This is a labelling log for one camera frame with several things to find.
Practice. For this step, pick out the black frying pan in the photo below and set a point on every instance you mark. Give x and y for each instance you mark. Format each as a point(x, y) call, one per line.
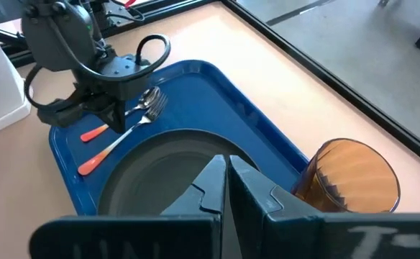
point(152, 176)

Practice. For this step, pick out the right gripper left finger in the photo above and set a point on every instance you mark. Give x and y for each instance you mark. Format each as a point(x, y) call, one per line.
point(123, 237)

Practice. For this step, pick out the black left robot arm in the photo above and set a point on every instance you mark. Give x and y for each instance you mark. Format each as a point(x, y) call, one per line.
point(57, 36)

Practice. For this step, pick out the amber faceted plastic cup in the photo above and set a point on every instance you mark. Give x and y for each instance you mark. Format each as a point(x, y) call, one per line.
point(350, 176)

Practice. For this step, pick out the blue plastic tray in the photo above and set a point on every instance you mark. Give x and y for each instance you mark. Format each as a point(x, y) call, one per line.
point(203, 104)

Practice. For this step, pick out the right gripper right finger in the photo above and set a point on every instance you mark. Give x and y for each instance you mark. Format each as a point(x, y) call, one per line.
point(303, 237)

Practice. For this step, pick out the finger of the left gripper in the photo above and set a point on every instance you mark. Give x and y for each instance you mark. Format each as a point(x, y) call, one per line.
point(116, 115)
point(64, 111)

